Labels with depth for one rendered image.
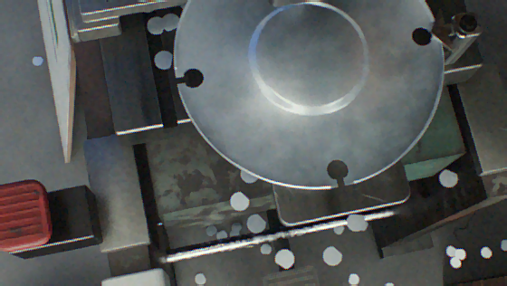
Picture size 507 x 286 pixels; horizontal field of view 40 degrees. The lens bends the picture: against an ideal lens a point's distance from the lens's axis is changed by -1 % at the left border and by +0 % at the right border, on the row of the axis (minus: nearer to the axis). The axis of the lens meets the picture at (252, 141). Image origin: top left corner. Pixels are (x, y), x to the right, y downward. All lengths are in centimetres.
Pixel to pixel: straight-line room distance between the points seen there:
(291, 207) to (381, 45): 20
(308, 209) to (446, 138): 26
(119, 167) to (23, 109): 76
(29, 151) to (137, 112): 78
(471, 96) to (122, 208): 46
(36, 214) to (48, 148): 82
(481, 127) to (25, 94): 102
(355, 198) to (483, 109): 28
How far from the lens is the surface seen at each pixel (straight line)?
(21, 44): 167
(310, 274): 134
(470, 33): 81
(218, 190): 86
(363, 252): 153
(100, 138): 89
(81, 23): 84
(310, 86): 75
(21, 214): 76
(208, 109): 74
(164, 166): 87
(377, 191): 74
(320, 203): 73
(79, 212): 81
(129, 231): 86
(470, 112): 94
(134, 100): 83
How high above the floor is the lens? 149
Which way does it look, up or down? 75 degrees down
